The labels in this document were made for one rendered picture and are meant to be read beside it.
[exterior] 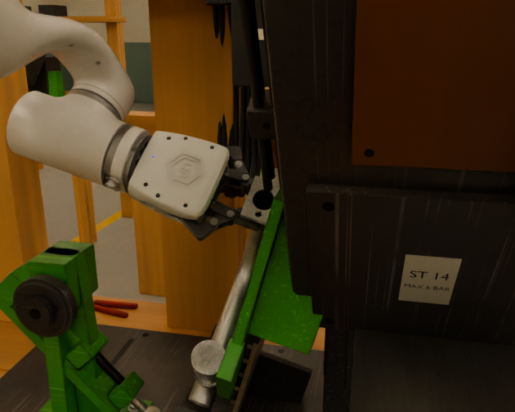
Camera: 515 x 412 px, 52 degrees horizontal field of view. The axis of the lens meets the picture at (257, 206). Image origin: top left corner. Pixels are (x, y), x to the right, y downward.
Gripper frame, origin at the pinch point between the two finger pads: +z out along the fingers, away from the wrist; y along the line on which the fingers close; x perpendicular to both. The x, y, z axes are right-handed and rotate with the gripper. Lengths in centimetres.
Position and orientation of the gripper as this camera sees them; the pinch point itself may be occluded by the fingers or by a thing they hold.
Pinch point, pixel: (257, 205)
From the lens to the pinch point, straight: 64.9
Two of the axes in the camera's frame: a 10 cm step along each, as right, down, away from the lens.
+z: 9.4, 3.4, -0.7
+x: -0.7, 3.9, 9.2
